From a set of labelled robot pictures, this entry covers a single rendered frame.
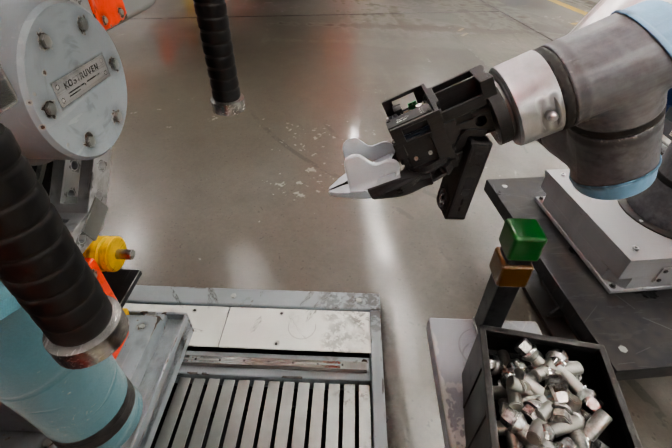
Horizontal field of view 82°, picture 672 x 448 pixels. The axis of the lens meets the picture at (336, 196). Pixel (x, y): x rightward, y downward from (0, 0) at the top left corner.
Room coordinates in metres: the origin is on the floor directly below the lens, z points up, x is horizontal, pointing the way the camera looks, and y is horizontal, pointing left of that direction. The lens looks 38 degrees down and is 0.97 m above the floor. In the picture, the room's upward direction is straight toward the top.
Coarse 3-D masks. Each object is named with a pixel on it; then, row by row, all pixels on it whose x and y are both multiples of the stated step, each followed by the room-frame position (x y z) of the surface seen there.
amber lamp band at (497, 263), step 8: (496, 248) 0.36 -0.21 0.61; (496, 256) 0.35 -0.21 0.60; (496, 264) 0.34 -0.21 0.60; (504, 264) 0.33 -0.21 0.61; (496, 272) 0.33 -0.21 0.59; (504, 272) 0.32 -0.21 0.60; (512, 272) 0.32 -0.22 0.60; (520, 272) 0.32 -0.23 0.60; (528, 272) 0.32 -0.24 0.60; (496, 280) 0.33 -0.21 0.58; (504, 280) 0.32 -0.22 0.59; (512, 280) 0.32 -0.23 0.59; (520, 280) 0.32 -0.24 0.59; (528, 280) 0.32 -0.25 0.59
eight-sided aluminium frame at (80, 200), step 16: (80, 0) 0.57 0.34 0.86; (64, 160) 0.47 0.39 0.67; (80, 160) 0.50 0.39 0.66; (96, 160) 0.47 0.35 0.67; (64, 176) 0.46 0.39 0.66; (80, 176) 0.45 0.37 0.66; (96, 176) 0.46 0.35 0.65; (64, 192) 0.44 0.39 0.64; (80, 192) 0.44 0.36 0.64; (96, 192) 0.45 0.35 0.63; (64, 208) 0.42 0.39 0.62; (80, 208) 0.42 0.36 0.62; (96, 208) 0.43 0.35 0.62; (80, 224) 0.39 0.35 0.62; (96, 224) 0.42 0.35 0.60; (80, 240) 0.39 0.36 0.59
